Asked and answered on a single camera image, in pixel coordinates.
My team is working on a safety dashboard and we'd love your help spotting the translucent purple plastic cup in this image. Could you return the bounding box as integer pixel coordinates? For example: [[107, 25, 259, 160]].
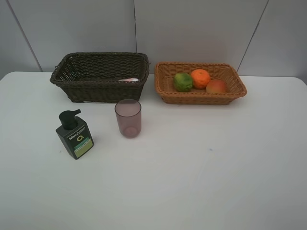
[[115, 99, 142, 138]]

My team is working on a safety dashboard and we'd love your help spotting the pink lotion bottle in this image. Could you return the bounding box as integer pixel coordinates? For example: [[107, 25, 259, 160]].
[[118, 78, 140, 82]]

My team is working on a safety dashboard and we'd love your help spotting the green mango fruit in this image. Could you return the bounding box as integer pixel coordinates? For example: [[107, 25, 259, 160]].
[[173, 73, 193, 92]]

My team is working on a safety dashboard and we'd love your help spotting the orange mandarin fruit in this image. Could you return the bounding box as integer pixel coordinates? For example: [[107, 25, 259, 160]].
[[191, 69, 211, 89]]

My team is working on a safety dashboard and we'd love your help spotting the red yellow peach fruit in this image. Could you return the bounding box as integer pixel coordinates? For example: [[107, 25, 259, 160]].
[[206, 80, 227, 93]]

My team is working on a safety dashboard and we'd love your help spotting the black soap pump bottle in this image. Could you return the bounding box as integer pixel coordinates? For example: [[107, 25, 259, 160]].
[[56, 109, 94, 160]]

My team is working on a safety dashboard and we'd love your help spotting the light orange wicker basket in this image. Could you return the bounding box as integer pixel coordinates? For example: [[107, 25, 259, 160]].
[[154, 62, 247, 105]]

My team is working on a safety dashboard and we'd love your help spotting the dark brown wicker basket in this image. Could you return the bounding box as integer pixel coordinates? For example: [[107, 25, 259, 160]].
[[50, 52, 150, 103]]

